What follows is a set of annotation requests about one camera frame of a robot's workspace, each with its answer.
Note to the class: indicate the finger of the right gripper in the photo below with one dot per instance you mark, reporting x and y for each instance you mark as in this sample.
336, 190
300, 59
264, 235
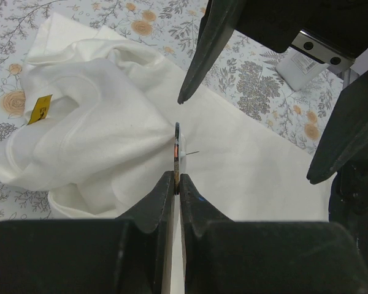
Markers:
216, 28
345, 134

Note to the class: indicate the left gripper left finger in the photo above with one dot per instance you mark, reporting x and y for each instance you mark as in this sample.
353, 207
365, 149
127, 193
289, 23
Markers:
128, 254

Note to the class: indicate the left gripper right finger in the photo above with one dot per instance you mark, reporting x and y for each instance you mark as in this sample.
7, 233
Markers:
224, 256

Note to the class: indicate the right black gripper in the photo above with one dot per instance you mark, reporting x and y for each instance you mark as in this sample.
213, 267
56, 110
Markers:
335, 32

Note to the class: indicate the white t-shirt with flower print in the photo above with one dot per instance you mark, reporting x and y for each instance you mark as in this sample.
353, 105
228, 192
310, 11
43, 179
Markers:
108, 135

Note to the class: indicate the round blue yellow brooch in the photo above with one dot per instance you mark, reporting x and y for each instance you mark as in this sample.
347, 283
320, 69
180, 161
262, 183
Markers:
179, 155

